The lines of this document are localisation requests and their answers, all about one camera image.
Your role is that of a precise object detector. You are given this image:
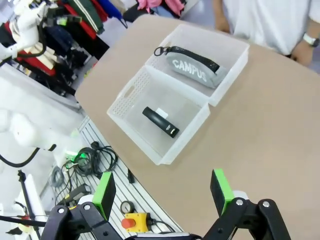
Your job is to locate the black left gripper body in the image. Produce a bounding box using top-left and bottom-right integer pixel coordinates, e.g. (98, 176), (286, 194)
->
(45, 8), (60, 28)

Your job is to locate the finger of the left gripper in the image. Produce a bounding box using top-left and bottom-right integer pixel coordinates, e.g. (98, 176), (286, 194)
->
(57, 15), (81, 26)

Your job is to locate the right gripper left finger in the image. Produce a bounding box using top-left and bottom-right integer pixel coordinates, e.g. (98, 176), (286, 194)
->
(40, 171), (120, 240)

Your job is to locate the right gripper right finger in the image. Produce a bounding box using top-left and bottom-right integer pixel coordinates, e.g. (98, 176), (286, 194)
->
(203, 168), (292, 240)

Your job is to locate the black stapler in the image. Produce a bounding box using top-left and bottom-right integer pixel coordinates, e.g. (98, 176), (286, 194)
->
(142, 106), (180, 140)

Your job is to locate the grey CAMPUS pencil pouch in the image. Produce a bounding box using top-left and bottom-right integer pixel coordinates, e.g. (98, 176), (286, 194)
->
(153, 45), (230, 90)

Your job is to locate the person's left forearm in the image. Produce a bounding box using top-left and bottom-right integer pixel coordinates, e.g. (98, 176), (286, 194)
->
(305, 9), (320, 42)

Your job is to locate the person's right forearm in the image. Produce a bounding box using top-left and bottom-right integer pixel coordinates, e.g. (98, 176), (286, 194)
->
(212, 0), (228, 18)

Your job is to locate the person's right hand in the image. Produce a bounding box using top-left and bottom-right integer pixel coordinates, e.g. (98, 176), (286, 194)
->
(214, 14), (232, 34)

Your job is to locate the person's left hand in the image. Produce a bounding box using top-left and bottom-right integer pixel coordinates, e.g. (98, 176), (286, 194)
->
(291, 41), (314, 68)

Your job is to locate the dark green striped jacket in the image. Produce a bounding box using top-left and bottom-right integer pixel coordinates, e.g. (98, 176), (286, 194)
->
(66, 0), (106, 35)

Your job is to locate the navy garment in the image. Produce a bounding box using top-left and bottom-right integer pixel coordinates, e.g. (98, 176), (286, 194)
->
(45, 26), (74, 52)

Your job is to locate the black power adapter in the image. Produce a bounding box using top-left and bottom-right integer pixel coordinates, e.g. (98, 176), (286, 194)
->
(66, 183), (91, 201)

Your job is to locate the bright blue fabric item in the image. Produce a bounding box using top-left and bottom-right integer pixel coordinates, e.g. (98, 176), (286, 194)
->
(97, 0), (129, 29)

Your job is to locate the yellow emergency stop button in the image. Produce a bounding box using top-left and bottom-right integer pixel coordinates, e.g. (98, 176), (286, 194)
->
(121, 212), (151, 232)

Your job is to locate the white perforated plastic basket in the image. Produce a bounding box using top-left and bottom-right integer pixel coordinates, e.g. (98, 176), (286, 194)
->
(106, 65), (211, 166)
(144, 23), (251, 107)

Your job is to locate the black stand with red clamp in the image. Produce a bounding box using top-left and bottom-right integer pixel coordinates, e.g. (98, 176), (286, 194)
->
(0, 169), (49, 240)

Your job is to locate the pink garment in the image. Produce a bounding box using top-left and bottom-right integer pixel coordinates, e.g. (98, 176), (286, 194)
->
(136, 0), (190, 19)

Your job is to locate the white wrist watch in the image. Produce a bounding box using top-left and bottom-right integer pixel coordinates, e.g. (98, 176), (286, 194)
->
(302, 33), (320, 48)

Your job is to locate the person in white hoodie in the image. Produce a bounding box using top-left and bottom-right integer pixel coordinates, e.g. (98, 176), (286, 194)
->
(212, 0), (320, 68)

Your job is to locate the aluminium slotted rail platform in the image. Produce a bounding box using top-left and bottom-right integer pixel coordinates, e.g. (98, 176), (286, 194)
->
(53, 116), (186, 240)

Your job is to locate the black cable bundle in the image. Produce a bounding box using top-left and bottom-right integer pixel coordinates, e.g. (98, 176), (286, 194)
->
(62, 141), (119, 176)

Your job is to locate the grey cable coil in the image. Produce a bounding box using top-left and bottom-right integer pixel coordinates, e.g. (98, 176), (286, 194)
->
(48, 166), (64, 188)

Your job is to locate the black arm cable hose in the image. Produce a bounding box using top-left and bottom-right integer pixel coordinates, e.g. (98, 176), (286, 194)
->
(0, 143), (57, 168)

